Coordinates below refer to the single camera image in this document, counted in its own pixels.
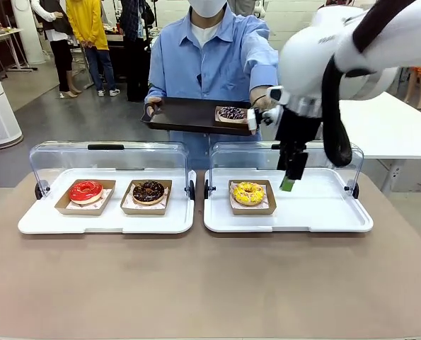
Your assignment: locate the black serving tray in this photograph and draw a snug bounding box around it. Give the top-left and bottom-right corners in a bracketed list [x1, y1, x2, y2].
[140, 97, 259, 137]

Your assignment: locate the yellow sprinkled donut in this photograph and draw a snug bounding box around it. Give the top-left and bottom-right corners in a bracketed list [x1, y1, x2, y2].
[232, 181, 266, 207]

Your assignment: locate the bystander in dark clothes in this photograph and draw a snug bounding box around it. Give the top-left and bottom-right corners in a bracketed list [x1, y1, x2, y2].
[120, 0, 155, 103]

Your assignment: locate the person's right forearm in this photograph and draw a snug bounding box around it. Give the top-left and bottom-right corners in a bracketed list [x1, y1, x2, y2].
[146, 80, 169, 104]

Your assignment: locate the white face mask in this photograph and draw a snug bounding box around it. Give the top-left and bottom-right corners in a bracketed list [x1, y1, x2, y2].
[188, 0, 228, 18]

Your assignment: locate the dark chocolate donut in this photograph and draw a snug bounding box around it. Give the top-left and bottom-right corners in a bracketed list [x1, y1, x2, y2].
[132, 180, 166, 205]

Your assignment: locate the person's right hand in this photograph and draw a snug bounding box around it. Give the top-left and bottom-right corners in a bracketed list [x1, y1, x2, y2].
[142, 98, 163, 122]

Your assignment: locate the bystander in yellow top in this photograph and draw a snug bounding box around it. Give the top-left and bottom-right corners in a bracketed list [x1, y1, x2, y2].
[65, 0, 121, 98]

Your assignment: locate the white plastic display tray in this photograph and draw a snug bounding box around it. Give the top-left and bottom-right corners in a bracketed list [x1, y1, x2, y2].
[18, 166, 196, 235]
[202, 166, 374, 234]

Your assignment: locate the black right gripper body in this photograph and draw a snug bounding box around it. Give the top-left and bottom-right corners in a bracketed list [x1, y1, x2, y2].
[275, 109, 323, 154]

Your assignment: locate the white desk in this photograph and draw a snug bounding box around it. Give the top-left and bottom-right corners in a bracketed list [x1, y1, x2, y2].
[0, 28, 34, 74]

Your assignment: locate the bystander in black vest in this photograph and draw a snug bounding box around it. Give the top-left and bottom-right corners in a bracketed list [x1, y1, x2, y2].
[31, 0, 83, 99]

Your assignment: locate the clear plastic tray lid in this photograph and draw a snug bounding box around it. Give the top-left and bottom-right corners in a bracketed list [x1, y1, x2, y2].
[28, 140, 196, 201]
[208, 140, 365, 199]

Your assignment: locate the person's left hand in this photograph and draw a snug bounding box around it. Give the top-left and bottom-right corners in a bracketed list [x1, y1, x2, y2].
[249, 89, 273, 136]

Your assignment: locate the chocolate donut in tray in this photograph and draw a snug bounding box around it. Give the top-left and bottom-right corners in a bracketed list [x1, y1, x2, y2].
[120, 179, 173, 216]

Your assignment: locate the black robot cable hose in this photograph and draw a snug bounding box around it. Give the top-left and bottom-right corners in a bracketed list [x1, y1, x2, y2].
[321, 0, 418, 168]

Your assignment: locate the white table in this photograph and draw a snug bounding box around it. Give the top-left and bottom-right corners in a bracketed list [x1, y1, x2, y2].
[337, 91, 421, 194]

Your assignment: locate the chocolate donut with colourful sprinkles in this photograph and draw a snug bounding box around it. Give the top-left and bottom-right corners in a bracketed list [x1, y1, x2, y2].
[217, 106, 247, 122]

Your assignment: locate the red glazed donut in tray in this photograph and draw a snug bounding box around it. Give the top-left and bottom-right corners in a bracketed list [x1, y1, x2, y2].
[54, 179, 117, 216]

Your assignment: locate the person's left forearm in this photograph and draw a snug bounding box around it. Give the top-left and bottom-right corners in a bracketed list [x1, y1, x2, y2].
[248, 52, 280, 102]

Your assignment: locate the yellow glazed donut in tray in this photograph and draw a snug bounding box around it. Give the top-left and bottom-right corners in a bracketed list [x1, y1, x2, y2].
[228, 179, 278, 216]

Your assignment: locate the person in blue shirt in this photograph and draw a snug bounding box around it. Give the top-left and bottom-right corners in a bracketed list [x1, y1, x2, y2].
[146, 0, 280, 171]

